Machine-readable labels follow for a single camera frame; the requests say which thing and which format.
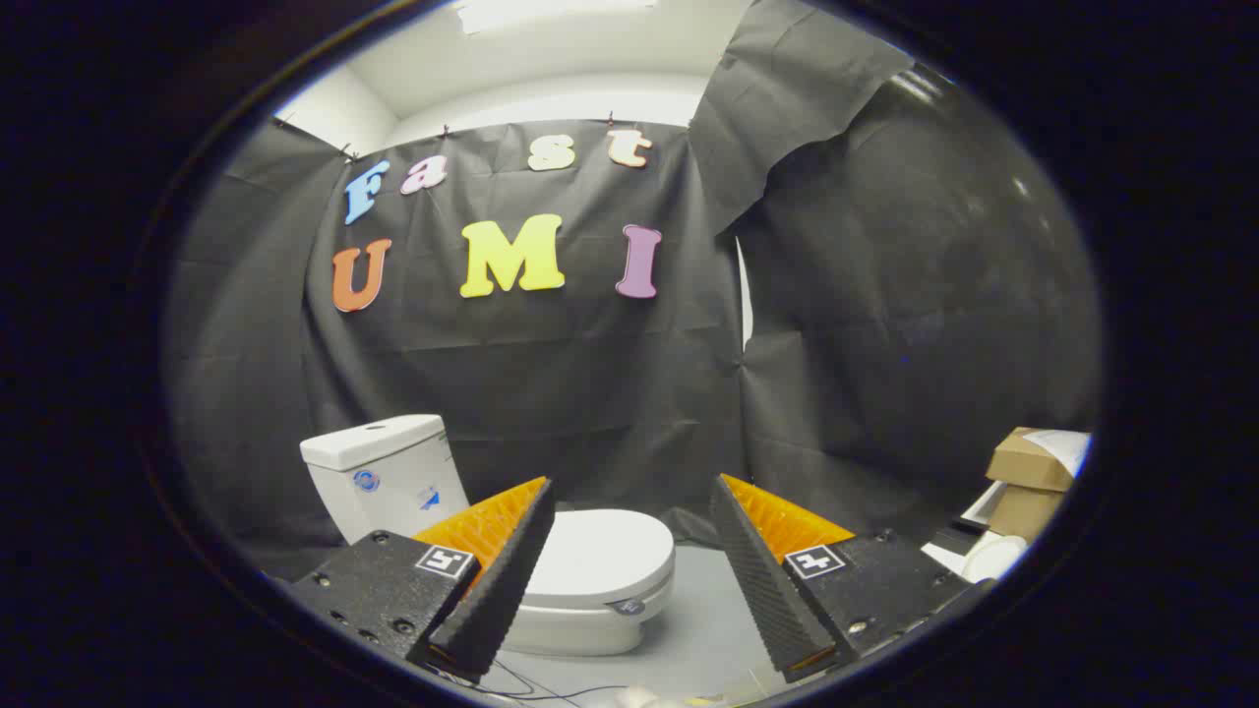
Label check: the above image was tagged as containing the white toilet lid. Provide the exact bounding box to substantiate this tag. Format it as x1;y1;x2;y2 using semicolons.
531;508;677;613

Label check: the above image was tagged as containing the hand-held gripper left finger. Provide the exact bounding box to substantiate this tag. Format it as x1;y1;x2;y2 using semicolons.
285;477;557;684

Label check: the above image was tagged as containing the small black object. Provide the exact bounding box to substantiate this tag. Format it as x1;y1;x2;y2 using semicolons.
929;516;989;558

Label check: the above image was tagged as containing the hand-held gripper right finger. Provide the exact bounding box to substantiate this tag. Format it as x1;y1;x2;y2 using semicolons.
708;474;994;684

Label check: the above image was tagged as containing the brown cardboard box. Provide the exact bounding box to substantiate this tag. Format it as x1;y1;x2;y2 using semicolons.
987;427;1083;493
989;485;1065;544

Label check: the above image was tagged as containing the black backdrop cloth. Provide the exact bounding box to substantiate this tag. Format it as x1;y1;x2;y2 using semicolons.
162;0;1103;581

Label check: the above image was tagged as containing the white paper sheet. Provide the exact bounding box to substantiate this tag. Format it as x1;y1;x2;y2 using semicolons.
1028;430;1093;475

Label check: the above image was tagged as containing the white round object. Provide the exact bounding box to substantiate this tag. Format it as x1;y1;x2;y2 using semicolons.
962;534;1029;583

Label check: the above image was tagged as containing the thin black cable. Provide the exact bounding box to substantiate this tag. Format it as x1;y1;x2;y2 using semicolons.
433;657;630;705

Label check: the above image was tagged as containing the white toilet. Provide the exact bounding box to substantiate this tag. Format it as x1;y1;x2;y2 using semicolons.
300;414;677;657

